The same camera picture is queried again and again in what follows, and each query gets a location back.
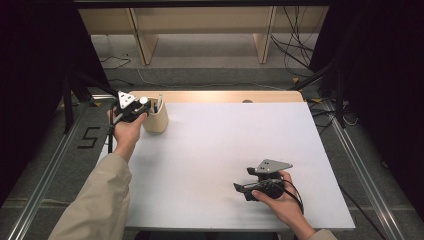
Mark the beige wooden pen holder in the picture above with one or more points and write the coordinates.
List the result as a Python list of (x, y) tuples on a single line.
[(156, 123)]

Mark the person's right hand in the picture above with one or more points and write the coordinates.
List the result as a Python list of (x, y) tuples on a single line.
[(286, 210)]

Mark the long beige desk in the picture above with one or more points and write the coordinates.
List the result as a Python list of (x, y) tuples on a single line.
[(206, 20)]

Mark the person's left hand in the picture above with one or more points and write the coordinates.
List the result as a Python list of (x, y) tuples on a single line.
[(126, 135)]

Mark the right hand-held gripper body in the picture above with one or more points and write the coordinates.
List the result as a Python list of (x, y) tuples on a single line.
[(271, 165)]

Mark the yellow tape piece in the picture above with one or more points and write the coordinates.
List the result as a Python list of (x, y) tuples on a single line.
[(316, 100)]

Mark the black curtain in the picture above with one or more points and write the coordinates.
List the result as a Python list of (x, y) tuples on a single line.
[(383, 83), (33, 83)]

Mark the aluminium floor rail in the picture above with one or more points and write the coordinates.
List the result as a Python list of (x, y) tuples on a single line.
[(43, 180), (360, 166)]

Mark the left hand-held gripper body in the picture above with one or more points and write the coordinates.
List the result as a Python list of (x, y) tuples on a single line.
[(126, 99)]

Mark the black tripod stand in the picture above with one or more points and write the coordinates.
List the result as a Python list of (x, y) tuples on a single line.
[(68, 106), (340, 100)]

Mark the white table sheet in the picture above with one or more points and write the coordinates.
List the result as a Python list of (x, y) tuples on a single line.
[(233, 140)]

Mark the black overhead frame bar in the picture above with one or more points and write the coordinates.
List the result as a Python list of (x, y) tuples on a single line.
[(200, 3)]

